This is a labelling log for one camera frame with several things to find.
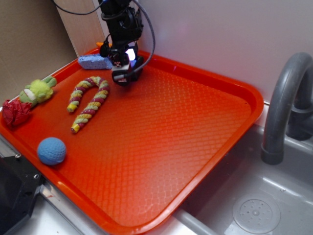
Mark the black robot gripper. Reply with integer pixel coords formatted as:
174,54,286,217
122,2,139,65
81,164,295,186
99,0,143,61

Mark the black box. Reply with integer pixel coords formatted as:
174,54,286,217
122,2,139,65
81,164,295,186
112,56,144,87

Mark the orange plastic carrot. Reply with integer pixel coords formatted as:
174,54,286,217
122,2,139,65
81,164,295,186
96,42,112,47

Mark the wooden board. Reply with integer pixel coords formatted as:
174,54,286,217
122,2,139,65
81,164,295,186
55,0,105,56

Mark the blue sponge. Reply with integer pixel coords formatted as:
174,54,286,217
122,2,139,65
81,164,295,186
78,54,112,70

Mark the cardboard panel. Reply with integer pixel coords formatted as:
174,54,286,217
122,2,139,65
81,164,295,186
0,0,76,102

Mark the green plush frog toy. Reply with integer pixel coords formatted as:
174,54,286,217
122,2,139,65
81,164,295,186
19,76,57,108

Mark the orange plastic tray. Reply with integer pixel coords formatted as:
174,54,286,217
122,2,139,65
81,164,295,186
0,56,264,235

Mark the red crumpled cloth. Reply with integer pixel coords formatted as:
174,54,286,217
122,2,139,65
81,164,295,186
1,99,31,127

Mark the blue textured ball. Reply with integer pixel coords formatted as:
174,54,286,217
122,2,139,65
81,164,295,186
37,137,67,165

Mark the grey toy faucet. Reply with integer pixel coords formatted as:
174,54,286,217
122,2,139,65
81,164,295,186
261,52,313,165

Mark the grey plastic sink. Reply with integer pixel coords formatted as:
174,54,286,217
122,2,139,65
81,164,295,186
0,125,313,235

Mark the grey braided cable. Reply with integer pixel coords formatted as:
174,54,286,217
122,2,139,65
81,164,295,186
114,0,157,81

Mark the thin black cable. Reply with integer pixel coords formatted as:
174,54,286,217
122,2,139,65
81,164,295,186
50,0,103,16

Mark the striped rope candy cane toy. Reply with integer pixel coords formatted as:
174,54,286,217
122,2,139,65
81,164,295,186
67,76,110,134

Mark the black metal mount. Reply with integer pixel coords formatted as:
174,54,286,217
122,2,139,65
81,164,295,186
0,154,43,235

